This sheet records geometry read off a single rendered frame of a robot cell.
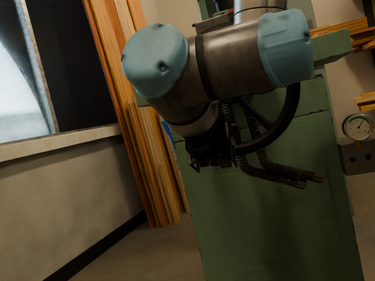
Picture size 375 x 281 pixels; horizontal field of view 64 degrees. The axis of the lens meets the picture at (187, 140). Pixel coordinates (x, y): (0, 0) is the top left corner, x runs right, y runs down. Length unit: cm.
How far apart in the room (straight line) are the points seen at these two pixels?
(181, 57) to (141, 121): 204
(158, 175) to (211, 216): 146
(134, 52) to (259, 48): 13
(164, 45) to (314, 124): 61
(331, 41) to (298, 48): 56
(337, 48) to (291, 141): 26
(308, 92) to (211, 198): 40
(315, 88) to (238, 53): 56
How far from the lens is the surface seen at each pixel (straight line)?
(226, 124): 49
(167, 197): 235
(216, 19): 80
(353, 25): 105
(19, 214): 188
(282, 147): 86
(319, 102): 86
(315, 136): 86
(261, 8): 45
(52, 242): 201
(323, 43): 87
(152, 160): 234
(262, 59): 31
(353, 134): 81
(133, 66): 32
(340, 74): 335
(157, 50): 31
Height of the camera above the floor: 77
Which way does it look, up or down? 4 degrees down
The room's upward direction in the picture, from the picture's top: 13 degrees counter-clockwise
